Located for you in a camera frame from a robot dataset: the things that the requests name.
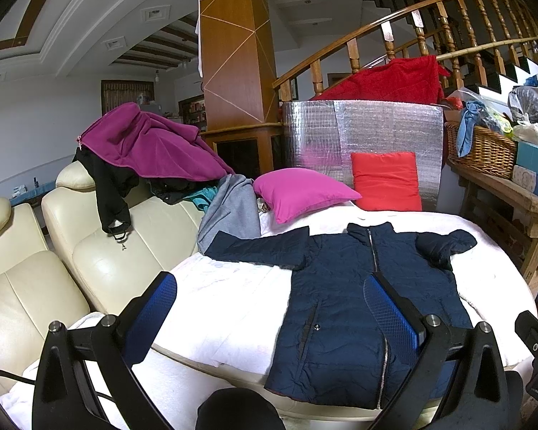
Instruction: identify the navy blue puffer jacket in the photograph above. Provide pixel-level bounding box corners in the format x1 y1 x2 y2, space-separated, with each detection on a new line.
205 222 477 410

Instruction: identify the cream leather sofa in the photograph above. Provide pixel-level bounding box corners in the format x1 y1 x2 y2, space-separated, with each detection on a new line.
0 162 203 375

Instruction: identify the wooden side table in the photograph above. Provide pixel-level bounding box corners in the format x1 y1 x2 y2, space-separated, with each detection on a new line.
451 164 538 295

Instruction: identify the white pink bed sheet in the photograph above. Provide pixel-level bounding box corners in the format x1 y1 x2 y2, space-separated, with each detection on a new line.
0 207 538 430

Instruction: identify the red pillow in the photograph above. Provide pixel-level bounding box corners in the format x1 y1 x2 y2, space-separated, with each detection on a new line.
351 152 423 212

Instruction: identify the black garment on sofa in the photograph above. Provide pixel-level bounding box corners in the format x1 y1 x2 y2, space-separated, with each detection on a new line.
74 145 218 242

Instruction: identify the wicker basket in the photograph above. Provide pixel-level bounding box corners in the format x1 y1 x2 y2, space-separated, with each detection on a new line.
444 121 517 179

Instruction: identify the teal cardboard box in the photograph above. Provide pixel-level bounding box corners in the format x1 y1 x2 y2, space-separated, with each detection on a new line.
515 140 538 185

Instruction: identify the teal garment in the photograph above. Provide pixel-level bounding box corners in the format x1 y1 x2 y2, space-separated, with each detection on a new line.
183 186 217 212

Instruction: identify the magenta pillow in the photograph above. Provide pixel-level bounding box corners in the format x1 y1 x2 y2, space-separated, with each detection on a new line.
254 168 362 224

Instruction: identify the grey garment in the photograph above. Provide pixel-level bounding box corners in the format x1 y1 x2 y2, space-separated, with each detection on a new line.
197 174 260 254

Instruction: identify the light blue cloth in basket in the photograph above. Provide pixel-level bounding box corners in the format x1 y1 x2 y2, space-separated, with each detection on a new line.
456 101 489 158

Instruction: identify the purple fleece garment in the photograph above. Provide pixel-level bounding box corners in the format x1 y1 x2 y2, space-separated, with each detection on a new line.
77 102 233 182

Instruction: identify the silver foil insulation panel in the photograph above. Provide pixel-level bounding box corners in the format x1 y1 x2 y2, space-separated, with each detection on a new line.
283 100 444 211

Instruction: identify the clear plastic bag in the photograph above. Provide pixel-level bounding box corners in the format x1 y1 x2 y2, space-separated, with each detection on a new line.
507 86 538 123

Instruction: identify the red quilted blanket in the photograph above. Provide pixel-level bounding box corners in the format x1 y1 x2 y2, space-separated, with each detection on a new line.
313 56 451 105

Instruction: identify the wooden stair railing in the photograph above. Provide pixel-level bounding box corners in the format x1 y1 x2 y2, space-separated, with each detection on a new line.
273 0 538 101

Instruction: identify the wooden pillar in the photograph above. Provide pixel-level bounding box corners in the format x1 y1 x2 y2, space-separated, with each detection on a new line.
199 0 277 132

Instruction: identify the black cable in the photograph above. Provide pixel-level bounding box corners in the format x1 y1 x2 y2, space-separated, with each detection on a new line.
0 368 117 426

